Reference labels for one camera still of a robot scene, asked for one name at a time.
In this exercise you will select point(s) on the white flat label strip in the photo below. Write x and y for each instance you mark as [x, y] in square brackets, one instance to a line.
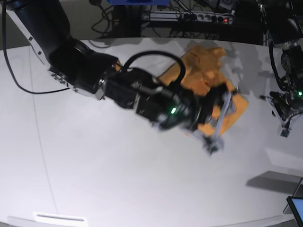
[57, 216]

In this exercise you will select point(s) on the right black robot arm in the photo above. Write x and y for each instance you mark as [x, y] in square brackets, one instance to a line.
[99, 75]

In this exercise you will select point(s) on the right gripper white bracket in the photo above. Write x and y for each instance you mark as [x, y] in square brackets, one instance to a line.
[200, 116]

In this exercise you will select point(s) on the white power strip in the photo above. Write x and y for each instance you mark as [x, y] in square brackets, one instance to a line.
[200, 16]

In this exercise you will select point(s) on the black table frame post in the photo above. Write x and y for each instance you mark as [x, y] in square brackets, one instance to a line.
[129, 20]

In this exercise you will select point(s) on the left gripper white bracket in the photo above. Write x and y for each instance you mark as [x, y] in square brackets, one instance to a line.
[285, 106]

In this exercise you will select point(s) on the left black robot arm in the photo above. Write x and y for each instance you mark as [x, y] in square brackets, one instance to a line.
[286, 34]

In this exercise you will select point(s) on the orange T-shirt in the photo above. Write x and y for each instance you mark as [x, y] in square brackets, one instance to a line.
[203, 72]

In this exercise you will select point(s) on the grey tablet stand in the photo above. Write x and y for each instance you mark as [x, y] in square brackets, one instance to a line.
[298, 193]

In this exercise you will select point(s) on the tablet with blue screen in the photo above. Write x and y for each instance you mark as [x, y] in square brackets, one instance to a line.
[296, 206]

